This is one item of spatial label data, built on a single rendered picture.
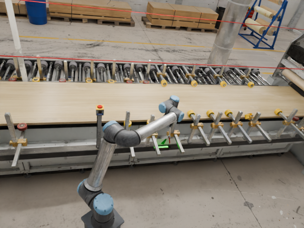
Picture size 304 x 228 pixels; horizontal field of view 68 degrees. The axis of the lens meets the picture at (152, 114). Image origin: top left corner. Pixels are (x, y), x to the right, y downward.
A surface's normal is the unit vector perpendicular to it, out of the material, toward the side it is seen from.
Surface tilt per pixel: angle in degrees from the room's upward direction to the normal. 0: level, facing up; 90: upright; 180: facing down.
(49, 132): 90
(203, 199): 0
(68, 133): 90
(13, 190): 0
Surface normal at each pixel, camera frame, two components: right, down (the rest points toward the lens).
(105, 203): 0.22, -0.72
